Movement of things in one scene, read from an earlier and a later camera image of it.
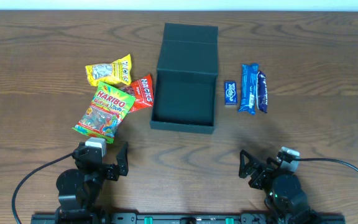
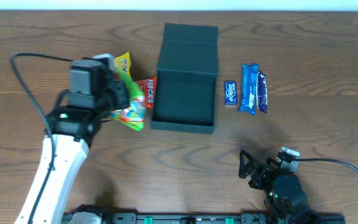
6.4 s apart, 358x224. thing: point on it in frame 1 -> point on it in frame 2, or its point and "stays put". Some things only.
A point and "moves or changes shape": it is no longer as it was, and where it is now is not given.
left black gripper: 110,169 -> 117,94
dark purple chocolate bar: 261,91 stays put
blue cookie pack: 249,77 stays put
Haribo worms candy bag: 104,114 moves or changes shape
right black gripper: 263,173 stays put
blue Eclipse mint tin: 230,93 stays put
